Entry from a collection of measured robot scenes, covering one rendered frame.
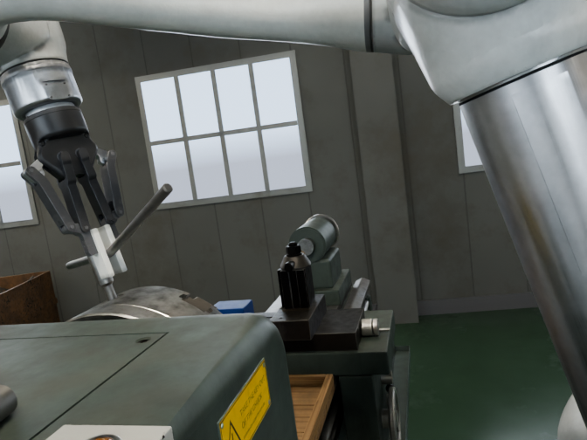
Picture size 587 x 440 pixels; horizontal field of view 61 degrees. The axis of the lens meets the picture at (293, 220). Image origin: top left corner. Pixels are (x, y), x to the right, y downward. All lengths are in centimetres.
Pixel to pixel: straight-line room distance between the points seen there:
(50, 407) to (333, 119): 368
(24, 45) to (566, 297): 66
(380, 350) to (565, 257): 84
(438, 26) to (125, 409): 34
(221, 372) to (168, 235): 400
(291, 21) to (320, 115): 339
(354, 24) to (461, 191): 349
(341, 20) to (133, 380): 42
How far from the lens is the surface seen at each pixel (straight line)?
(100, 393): 40
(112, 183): 76
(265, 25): 61
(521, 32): 39
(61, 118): 73
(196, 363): 41
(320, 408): 105
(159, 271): 449
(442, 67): 41
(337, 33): 60
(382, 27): 58
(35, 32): 75
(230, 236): 420
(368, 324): 129
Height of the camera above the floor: 141
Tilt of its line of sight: 7 degrees down
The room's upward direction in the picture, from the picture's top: 8 degrees counter-clockwise
